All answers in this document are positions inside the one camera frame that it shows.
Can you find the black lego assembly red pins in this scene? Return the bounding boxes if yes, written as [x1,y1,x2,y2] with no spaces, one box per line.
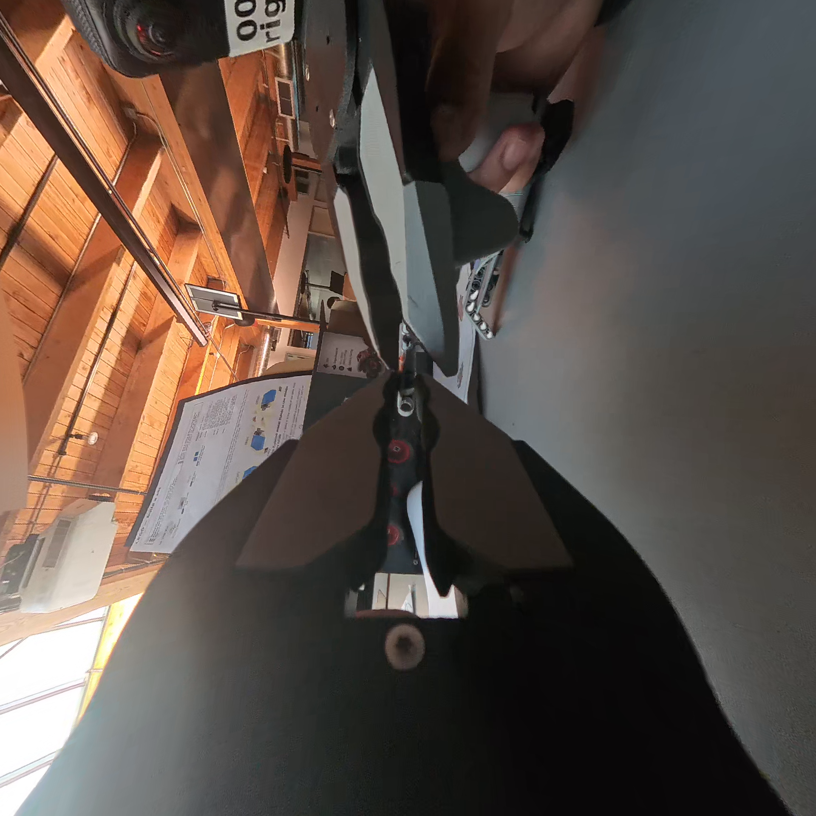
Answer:
[379,325,428,575]

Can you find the lego set box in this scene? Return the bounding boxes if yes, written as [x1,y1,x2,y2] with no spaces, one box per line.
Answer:
[305,328,391,441]

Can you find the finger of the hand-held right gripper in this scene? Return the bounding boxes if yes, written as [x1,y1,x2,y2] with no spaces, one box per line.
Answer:
[358,75,462,377]
[333,184,404,372]

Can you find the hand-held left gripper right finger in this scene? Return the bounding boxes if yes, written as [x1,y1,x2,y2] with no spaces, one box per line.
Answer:
[417,373,572,590]

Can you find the person's right hand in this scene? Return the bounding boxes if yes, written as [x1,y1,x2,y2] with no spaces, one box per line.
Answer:
[427,0,606,193]

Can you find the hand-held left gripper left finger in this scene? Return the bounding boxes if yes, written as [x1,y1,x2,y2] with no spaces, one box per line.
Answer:
[236,371,393,581]

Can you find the lego instruction booklet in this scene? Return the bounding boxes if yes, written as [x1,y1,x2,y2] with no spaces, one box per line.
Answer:
[454,257,506,404]

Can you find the white printed information sheet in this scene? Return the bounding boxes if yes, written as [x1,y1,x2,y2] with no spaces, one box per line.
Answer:
[129,373,315,557]

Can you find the white wall air unit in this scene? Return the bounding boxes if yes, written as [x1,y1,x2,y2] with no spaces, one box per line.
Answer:
[18,499,120,614]

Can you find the black ceiling rail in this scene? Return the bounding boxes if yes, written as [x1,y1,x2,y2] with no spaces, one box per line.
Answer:
[0,13,213,347]

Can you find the hanging light panel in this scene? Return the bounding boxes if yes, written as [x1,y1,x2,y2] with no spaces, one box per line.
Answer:
[184,282,246,323]

